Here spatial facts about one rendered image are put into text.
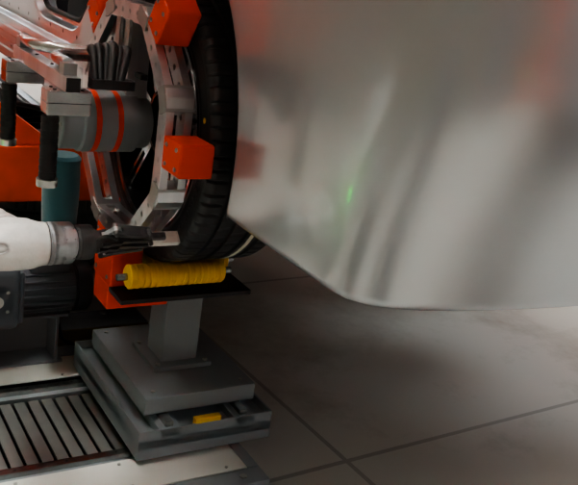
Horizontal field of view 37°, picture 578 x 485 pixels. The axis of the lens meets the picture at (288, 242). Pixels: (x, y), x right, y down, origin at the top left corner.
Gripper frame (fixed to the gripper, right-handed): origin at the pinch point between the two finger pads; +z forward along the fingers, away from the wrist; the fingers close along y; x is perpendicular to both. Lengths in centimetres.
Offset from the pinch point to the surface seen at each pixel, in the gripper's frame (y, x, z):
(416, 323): -89, 0, 138
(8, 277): -48, 13, -22
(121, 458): -42, -39, -4
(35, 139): -42, 51, -11
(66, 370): -72, -7, -4
